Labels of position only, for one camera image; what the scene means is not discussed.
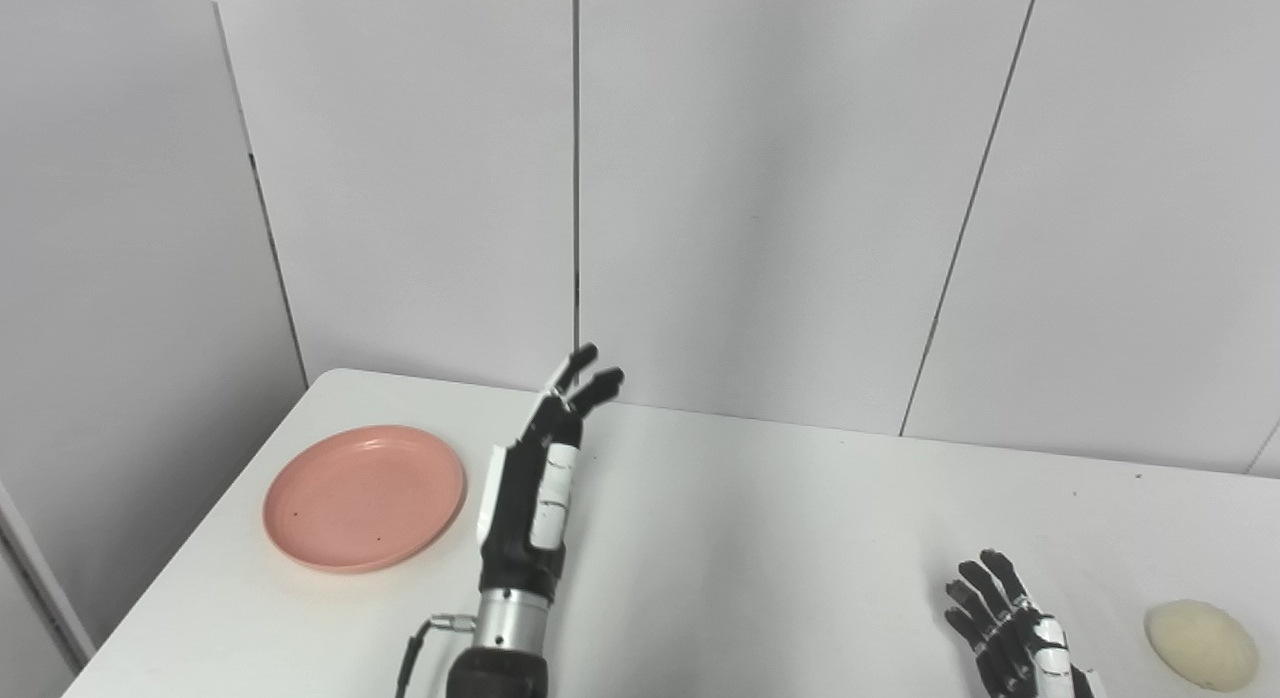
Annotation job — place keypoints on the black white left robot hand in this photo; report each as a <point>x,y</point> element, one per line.
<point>520,518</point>

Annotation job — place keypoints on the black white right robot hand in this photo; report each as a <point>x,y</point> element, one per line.
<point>1010,643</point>

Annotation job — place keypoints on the pink round plate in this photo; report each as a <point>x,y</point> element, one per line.
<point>365,498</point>

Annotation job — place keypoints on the cream steamed bun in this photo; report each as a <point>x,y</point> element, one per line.
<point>1200,646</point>

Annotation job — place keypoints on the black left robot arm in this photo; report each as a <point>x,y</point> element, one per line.
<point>505,658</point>

